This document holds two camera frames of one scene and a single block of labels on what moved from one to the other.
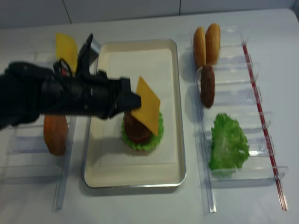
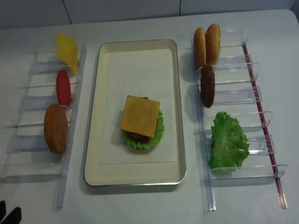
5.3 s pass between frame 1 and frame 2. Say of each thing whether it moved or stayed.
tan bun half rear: stayed
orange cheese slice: moved
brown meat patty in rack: stayed
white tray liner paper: stayed
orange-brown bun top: stayed
